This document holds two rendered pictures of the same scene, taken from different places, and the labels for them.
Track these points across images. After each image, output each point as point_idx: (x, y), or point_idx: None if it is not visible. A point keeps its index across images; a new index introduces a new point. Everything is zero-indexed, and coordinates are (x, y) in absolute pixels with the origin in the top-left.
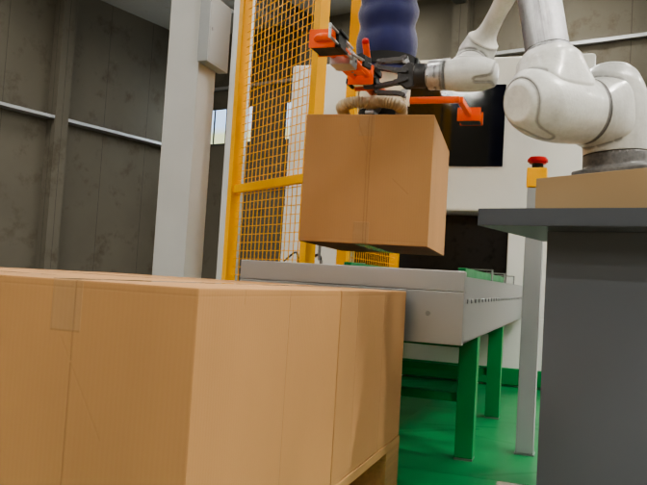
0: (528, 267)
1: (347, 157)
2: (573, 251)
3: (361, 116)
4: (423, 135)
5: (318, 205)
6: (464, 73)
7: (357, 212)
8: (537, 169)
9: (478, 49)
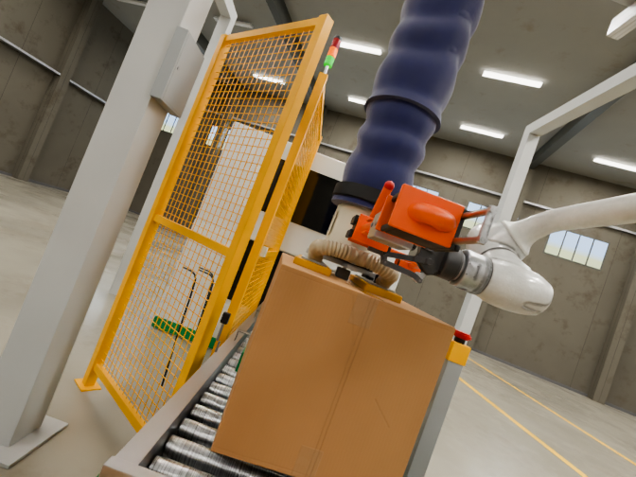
0: (425, 436)
1: (321, 347)
2: None
3: (360, 296)
4: (433, 351)
5: (256, 406)
6: (519, 293)
7: (311, 432)
8: (463, 347)
9: (516, 251)
